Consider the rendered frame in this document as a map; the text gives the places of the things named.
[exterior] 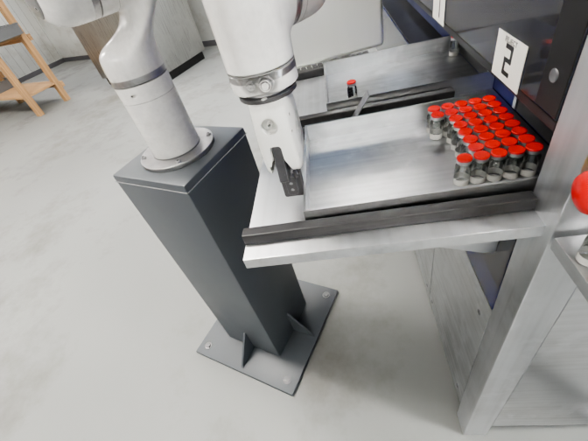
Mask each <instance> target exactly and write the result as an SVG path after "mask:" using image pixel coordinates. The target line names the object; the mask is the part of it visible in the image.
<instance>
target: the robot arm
mask: <svg viewBox="0 0 588 441"><path fill-rule="evenodd" d="M25 2H26V3H27V4H28V5H29V7H30V8H31V9H32V10H33V12H34V13H35V14H36V15H37V16H38V17H40V18H41V19H43V20H44V21H46V22H47V23H49V24H51V25H55V26H58V27H75V26H79V25H84V24H86V23H89V22H91V21H94V20H96V19H98V18H103V17H106V16H107V15H110V14H113V13H116V12H118V13H119V25H118V28H117V30H116V32H115V34H114V36H113V37H112V38H111V39H110V41H109V42H108V43H107V44H106V45H105V46H104V47H103V49H102V50H101V53H100V56H99V61H100V64H101V68H102V70H103V72H104V73H105V74H106V76H107V78H108V80H109V82H110V84H111V85H112V87H113V88H114V90H115V92H116V93H117V95H118V97H119V98H120V100H121V102H122V104H123V106H124V107H125V108H126V110H127V111H128V113H129V115H130V117H131V119H132V120H133V122H134V124H135V125H136V127H137V129H138V130H139V132H140V134H141V135H142V137H143V139H144V141H145V142H146V143H147V145H148V147H149V148H148V149H147V150H146V151H145V152H144V153H143V155H142V156H141V164H142V166H143V168H144V169H145V170H146V171H148V172H170V171H174V170H177V169H179V168H182V167H185V166H187V165H189V164H191V163H193V162H195V161H196V160H198V159H199V158H201V157H203V156H204V155H205V154H206V153H207V152H208V151H209V150H210V149H211V147H212V146H213V144H214V135H213V133H212V132H211V130H209V129H205V128H194V126H193V123H192V121H191V118H190V116H189V115H188V113H187V111H186V108H185V105H184V103H183V102H182V100H181V98H180V96H179V92H178V90H177V89H176V87H175V85H174V83H173V80H172V77H171V76H170V74H169V72H168V70H167V67H166V66H165V63H164V61H163V59H162V56H161V54H160V52H159V50H158V46H157V43H156V40H155V37H154V29H153V24H154V15H155V9H156V4H157V0H25ZM324 2H325V0H202V3H203V5H204V8H205V11H206V15H207V17H208V20H209V23H210V25H211V28H212V31H213V35H214V37H215V40H216V43H217V46H218V48H219V51H220V56H221V58H222V60H223V63H224V66H225V68H226V71H227V76H228V78H229V84H230V87H231V88H232V89H233V91H234V94H235V95H237V96H239V98H240V101H241V102H242V103H244V104H247V105H248V106H249V111H250V114H251V118H252V123H253V124H254V128H255V133H256V137H257V141H258V143H259V146H260V150H261V153H262V157H263V160H264V163H265V164H266V167H267V169H268V171H269V172H271V173H273V172H274V169H275V165H276V169H277V173H278V177H279V180H280V183H282V186H283V191H284V194H285V196H286V197H291V196H298V195H304V180H303V176H302V172H301V169H300V168H301V167H302V165H303V160H304V133H303V130H302V126H301V122H300V119H299V115H298V110H297V106H296V103H295V99H294V96H293V93H292V92H293V90H295V88H296V86H297V83H296V79H297V78H298V69H297V64H296V60H295V56H294V52H293V47H292V43H291V27H292V26H293V25H295V24H297V23H299V22H301V21H303V20H305V19H307V18H308V17H310V16H312V15H313V14H315V13H316V12H317V11H318V10H319V9H320V8H321V7H322V6H323V4H324Z"/></svg>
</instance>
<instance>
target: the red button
mask: <svg viewBox="0 0 588 441"><path fill-rule="evenodd" d="M571 198H572V201H573V204H574V206H575V207H576V209H577V210H578V211H579V212H581V213H583V214H587V215H588V171H584V172H583V173H581V174H580V175H578V176H577V177H576V178H575V179H574V181H573V182H572V185H571Z"/></svg>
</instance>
